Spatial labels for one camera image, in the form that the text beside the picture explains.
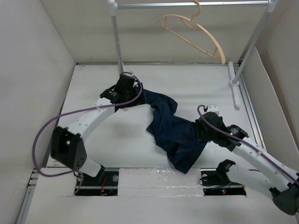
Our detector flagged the dark blue denim trousers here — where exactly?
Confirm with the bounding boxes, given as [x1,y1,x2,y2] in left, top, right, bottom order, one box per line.
[144,90,207,174]

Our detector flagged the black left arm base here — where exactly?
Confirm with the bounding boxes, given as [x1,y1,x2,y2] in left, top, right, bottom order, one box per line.
[73,168,119,196]

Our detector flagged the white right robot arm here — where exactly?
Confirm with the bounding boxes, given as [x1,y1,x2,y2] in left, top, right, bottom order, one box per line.
[195,112,299,216]

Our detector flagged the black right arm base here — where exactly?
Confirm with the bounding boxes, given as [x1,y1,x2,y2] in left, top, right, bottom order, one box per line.
[198,168,247,196]

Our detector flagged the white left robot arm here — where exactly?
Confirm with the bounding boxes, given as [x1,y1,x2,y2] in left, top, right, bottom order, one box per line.
[50,72,145,185]

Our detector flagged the beige plastic clothes hanger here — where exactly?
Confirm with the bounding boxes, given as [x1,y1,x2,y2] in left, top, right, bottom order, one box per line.
[156,0,226,65]

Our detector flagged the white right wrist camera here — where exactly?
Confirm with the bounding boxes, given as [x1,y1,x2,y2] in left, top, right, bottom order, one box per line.
[204,104,220,116]

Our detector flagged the metal clothes rack frame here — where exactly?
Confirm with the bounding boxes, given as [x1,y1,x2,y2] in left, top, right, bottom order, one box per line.
[107,0,278,109]

